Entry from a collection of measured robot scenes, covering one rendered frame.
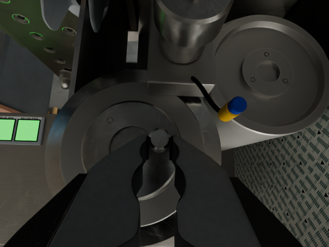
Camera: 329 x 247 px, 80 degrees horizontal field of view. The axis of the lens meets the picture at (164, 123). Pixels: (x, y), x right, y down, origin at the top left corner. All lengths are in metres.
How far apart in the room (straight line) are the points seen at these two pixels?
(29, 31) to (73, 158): 0.33
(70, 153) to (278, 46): 0.21
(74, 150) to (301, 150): 0.23
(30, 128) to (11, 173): 0.11
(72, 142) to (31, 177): 0.41
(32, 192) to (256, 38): 0.54
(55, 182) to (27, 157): 0.40
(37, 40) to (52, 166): 0.34
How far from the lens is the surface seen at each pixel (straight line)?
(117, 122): 0.15
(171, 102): 0.17
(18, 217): 0.60
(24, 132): 0.59
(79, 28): 0.23
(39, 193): 0.57
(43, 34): 0.46
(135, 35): 0.62
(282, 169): 0.29
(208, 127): 0.18
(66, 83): 0.57
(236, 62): 0.21
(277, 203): 0.31
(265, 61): 0.22
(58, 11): 0.23
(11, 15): 0.44
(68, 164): 0.17
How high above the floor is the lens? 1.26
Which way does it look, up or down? 12 degrees down
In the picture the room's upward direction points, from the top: 179 degrees counter-clockwise
